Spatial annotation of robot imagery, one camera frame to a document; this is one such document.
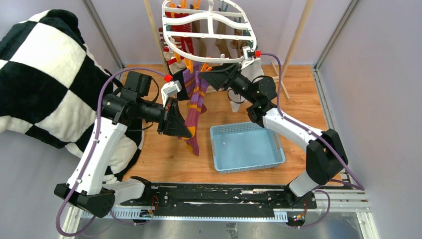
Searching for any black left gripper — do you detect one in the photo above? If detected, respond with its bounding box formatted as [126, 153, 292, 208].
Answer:
[137, 97, 193, 137]

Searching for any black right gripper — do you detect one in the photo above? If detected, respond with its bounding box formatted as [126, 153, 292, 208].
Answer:
[199, 59, 257, 105]

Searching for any purple orange striped sock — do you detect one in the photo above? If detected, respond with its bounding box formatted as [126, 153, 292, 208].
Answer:
[181, 63, 209, 156]

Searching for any grey striped sock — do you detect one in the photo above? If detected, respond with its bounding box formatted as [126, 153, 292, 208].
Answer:
[158, 27, 181, 75]

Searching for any red sock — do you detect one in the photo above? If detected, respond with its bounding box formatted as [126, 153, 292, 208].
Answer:
[165, 9, 195, 63]

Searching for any light blue plastic basket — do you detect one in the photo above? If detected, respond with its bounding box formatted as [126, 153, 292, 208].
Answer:
[210, 122, 286, 174]

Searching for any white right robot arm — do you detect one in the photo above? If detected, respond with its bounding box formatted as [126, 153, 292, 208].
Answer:
[199, 64, 348, 208]

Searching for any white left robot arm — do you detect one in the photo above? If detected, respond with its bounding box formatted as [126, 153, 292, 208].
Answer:
[54, 71, 192, 218]

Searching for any white round clip hanger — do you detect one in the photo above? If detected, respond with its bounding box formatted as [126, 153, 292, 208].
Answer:
[161, 0, 257, 63]

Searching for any white sock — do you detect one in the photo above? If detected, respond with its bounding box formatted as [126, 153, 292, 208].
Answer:
[227, 58, 264, 113]

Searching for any argyle brown sock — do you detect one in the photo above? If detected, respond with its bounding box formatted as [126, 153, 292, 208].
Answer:
[230, 26, 248, 58]

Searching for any black white checkered blanket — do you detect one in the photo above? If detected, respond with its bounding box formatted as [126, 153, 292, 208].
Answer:
[0, 9, 145, 182]

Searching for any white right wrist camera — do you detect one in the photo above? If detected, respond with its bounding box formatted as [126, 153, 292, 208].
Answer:
[241, 46, 261, 70]

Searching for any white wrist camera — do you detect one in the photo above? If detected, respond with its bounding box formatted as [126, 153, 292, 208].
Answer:
[160, 74, 182, 105]
[241, 46, 261, 70]

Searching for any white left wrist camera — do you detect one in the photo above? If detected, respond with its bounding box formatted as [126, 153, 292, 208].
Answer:
[160, 74, 182, 105]

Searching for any wooden drying rack frame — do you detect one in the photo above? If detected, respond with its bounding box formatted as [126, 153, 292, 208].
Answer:
[142, 0, 315, 100]

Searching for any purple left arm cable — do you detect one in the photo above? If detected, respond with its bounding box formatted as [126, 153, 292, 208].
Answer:
[55, 67, 169, 238]

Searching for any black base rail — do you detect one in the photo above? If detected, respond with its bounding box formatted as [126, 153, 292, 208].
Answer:
[121, 183, 317, 220]

